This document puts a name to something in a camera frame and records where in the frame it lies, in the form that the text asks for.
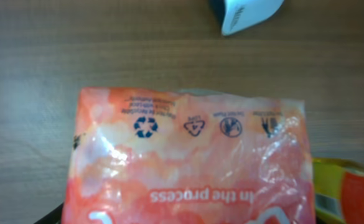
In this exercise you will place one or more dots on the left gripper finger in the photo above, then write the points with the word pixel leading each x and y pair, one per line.
pixel 53 217

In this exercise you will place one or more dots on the orange jar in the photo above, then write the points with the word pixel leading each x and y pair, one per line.
pixel 145 156

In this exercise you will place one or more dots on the yellow dish soap bottle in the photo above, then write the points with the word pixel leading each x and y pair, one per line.
pixel 339 191

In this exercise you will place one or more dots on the white barcode scanner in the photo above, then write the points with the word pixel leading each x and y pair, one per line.
pixel 237 15

